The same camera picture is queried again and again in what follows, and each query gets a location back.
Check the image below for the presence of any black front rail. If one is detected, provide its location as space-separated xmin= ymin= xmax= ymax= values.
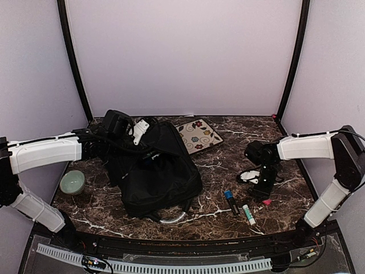
xmin=76 ymin=231 xmax=295 ymax=255

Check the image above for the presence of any right black frame post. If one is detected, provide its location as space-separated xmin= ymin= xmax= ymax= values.
xmin=275 ymin=0 xmax=310 ymax=124

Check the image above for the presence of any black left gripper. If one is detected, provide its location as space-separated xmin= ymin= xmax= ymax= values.
xmin=107 ymin=135 xmax=151 ymax=164

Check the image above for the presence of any white green glue stick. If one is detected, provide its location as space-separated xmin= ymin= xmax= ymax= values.
xmin=242 ymin=204 xmax=256 ymax=225

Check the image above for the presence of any small pink eraser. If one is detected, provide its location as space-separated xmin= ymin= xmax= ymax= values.
xmin=263 ymin=199 xmax=272 ymax=206

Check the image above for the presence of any black student bag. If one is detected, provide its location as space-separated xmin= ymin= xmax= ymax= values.
xmin=104 ymin=122 xmax=202 ymax=224

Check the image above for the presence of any grey slotted cable duct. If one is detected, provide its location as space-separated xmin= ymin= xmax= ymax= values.
xmin=36 ymin=244 xmax=273 ymax=274

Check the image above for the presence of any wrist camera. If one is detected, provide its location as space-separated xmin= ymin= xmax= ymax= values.
xmin=102 ymin=110 xmax=132 ymax=139
xmin=244 ymin=140 xmax=263 ymax=166

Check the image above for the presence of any pale green ceramic bowl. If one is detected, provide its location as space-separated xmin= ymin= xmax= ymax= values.
xmin=59 ymin=170 xmax=86 ymax=195

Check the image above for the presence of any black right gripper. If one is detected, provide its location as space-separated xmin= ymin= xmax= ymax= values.
xmin=252 ymin=162 xmax=279 ymax=202

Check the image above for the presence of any black frame post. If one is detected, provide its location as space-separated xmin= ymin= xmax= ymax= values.
xmin=57 ymin=0 xmax=94 ymax=122
xmin=275 ymin=0 xmax=310 ymax=124

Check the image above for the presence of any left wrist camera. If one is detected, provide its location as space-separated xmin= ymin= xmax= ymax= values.
xmin=102 ymin=110 xmax=132 ymax=139

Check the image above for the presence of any left black frame post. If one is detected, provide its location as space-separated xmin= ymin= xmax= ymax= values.
xmin=57 ymin=0 xmax=94 ymax=122

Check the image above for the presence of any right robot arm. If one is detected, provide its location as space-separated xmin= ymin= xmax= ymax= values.
xmin=237 ymin=125 xmax=364 ymax=248

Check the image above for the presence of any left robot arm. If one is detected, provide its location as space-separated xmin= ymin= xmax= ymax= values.
xmin=1 ymin=128 xmax=149 ymax=249

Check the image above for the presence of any blue-capped black highlighter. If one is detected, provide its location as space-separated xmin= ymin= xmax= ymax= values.
xmin=224 ymin=190 xmax=240 ymax=216

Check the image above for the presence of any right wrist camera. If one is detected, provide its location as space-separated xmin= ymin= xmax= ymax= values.
xmin=244 ymin=140 xmax=263 ymax=166

